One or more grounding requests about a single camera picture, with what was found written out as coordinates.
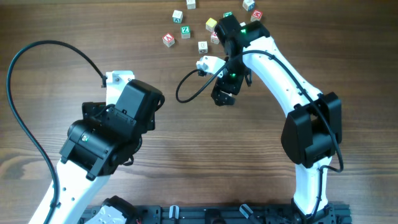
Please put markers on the plain block top edge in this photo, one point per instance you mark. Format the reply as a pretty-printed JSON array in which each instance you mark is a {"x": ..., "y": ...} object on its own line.
[{"x": 191, "y": 4}]

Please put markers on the red A block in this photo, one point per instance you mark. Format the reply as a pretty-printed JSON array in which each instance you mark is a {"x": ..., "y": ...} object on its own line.
[{"x": 168, "y": 39}]

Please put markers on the white block black drawing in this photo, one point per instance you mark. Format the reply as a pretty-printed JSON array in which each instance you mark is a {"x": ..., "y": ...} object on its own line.
[{"x": 202, "y": 47}]

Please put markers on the teal sided white block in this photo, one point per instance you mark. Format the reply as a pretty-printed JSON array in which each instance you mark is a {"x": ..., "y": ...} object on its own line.
[{"x": 177, "y": 16}]

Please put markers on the red M block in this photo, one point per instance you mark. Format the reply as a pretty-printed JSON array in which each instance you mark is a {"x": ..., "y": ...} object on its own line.
[{"x": 256, "y": 15}]

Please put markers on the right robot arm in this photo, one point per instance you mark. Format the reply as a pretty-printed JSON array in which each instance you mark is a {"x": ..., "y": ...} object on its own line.
[{"x": 313, "y": 125}]

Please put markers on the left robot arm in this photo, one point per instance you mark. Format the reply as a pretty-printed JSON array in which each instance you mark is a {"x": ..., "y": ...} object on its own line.
[{"x": 96, "y": 145}]

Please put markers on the green N block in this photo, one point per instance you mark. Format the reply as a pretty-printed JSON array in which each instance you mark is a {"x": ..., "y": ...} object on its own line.
[{"x": 226, "y": 14}]

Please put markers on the yellow top block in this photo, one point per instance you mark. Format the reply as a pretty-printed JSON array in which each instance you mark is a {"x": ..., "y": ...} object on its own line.
[{"x": 210, "y": 24}]

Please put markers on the red 9 block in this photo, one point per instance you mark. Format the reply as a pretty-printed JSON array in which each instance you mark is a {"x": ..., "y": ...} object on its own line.
[{"x": 214, "y": 38}]

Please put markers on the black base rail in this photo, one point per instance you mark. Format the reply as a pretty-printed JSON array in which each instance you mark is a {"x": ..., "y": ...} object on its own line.
[{"x": 281, "y": 213}]

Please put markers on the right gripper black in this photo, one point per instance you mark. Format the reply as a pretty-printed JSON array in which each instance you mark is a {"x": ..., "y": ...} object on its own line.
[{"x": 222, "y": 95}]

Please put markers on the green Z block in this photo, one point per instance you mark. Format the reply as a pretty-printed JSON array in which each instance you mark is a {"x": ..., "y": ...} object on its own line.
[{"x": 185, "y": 32}]

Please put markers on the blue sided block top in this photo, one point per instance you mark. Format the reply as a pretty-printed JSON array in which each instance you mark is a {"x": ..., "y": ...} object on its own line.
[{"x": 248, "y": 5}]

